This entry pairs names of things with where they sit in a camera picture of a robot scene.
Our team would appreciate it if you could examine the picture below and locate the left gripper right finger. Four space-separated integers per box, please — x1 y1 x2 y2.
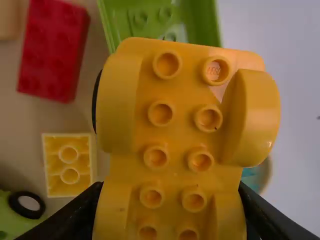
238 183 320 240

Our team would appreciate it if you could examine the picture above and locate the tan tray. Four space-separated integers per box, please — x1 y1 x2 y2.
0 0 118 201

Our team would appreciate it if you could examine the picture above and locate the green wheeled toy base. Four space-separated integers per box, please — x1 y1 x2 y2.
0 188 49 240

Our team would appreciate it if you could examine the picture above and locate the blue toy brick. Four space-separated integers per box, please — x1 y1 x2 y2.
240 155 273 196

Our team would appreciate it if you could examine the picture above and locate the yellow toy brick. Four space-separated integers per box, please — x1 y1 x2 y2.
40 132 98 199

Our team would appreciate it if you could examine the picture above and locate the yellow toy car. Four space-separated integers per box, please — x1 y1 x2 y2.
90 36 281 240

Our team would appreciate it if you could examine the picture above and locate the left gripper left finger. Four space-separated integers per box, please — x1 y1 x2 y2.
21 181 105 240

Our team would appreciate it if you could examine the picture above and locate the red toy brick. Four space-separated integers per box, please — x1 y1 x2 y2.
15 0 92 104

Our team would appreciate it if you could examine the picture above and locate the green toy brick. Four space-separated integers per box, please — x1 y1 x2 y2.
96 0 224 55

